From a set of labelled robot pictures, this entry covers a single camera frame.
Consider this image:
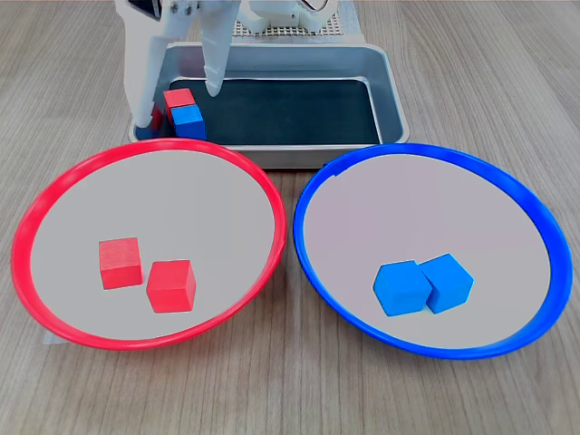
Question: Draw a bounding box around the red cube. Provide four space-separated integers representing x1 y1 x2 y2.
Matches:
146 259 198 314
98 237 144 290
162 88 197 122

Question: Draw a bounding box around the blue cube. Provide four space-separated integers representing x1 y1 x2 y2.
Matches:
170 104 208 140
419 253 475 315
372 259 433 317

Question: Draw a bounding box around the steel tray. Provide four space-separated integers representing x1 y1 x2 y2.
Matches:
129 42 411 169

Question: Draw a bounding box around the black tray mat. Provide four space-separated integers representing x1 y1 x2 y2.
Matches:
168 77 381 146

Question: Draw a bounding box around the red-rimmed white plate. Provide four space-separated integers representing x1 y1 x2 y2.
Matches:
11 138 289 352

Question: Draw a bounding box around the blue-rimmed white plate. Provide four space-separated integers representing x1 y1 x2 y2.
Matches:
293 142 573 361

